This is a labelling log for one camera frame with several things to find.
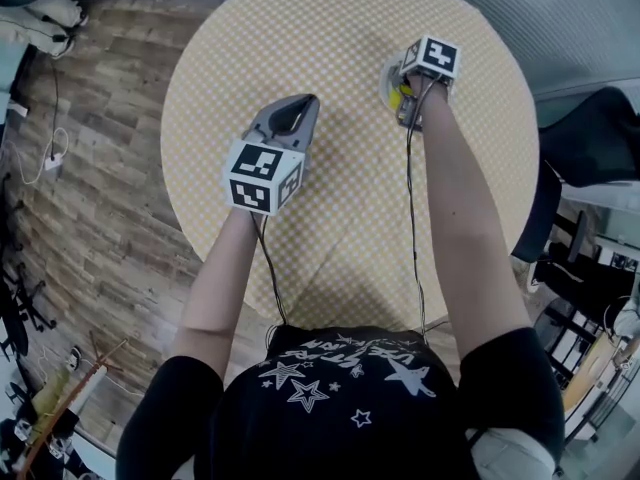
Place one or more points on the small white plate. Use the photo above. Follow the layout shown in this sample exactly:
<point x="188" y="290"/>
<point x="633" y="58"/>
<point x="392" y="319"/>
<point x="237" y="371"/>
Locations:
<point x="386" y="80"/>

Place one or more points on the white power strip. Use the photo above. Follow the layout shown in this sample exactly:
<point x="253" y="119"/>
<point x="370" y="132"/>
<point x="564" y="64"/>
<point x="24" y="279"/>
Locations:
<point x="54" y="162"/>

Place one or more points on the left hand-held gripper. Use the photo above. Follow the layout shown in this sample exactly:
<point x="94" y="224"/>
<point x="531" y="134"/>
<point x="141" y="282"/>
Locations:
<point x="260" y="178"/>

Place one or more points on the reddish wooden stand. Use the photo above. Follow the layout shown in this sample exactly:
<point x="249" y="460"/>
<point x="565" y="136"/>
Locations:
<point x="75" y="393"/>

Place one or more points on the person's left forearm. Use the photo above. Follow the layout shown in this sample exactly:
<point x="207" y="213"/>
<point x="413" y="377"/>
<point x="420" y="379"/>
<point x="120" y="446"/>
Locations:
<point x="220" y="278"/>

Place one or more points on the grey waist pouch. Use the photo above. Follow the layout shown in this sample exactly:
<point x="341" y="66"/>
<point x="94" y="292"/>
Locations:
<point x="510" y="455"/>

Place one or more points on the round wooden table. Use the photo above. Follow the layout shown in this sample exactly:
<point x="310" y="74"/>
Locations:
<point x="590" y="373"/>

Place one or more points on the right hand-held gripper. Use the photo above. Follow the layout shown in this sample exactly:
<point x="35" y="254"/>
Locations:
<point x="437" y="58"/>

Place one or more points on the person's right forearm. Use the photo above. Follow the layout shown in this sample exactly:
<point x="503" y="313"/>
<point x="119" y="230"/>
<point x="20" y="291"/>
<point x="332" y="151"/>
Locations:
<point x="465" y="193"/>

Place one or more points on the black mesh office chair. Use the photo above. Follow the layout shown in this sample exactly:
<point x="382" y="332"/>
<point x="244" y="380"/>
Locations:
<point x="590" y="133"/>

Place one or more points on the round table with yellow tablecloth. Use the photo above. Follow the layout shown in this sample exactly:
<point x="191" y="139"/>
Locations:
<point x="330" y="58"/>

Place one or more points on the black star-print shirt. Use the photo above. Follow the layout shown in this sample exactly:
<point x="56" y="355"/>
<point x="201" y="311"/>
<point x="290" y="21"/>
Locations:
<point x="340" y="418"/>

